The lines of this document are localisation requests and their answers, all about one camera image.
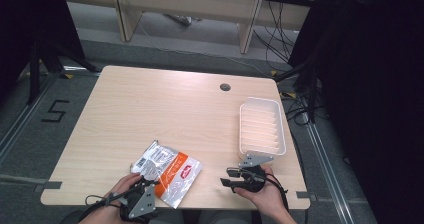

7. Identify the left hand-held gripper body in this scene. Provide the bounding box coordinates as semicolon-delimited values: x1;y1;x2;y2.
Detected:
119;181;160;224

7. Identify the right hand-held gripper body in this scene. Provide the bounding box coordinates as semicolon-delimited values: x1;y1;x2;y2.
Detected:
233;152;275;194

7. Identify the silver and orange snack packet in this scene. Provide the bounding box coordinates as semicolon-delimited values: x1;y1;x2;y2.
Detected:
129;139;204;210

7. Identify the person's left hand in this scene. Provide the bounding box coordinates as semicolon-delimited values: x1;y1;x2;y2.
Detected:
103;172;144;218

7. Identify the person's right hand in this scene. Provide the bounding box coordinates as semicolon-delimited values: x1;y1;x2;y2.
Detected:
232;163;288;216

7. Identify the white ribbed plastic tray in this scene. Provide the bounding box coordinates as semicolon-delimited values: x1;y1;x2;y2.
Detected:
237;96;288;160

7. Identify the grey tape strip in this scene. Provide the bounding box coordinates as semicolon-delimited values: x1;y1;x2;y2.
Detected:
33;180;63;194
295;190;318;202

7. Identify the black metal stand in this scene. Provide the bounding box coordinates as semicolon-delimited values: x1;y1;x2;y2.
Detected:
25;38;102;106
275;58;323;124

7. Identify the black curtain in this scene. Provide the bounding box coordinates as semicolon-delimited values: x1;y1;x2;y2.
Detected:
0;0;86;100
288;0;424;224

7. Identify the light wooden desk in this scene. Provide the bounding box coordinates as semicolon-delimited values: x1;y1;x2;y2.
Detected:
59;0;321;55

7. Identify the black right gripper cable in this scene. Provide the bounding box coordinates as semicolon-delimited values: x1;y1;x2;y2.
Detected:
264;172;290;214

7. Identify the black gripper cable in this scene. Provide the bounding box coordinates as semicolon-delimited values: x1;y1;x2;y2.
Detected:
264;172;290;214
78;192;134;224

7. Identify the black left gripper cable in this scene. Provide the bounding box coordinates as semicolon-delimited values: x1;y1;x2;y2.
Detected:
78;192;134;224

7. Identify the grey floor rail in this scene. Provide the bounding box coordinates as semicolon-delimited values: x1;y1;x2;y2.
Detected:
0;71;60;165
304;120;356;224

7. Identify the grey floor cable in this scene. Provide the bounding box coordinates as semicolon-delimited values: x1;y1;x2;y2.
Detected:
0;173;46;186

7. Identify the bundle of black cables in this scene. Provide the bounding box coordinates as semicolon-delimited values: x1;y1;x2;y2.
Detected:
252;0;301;72

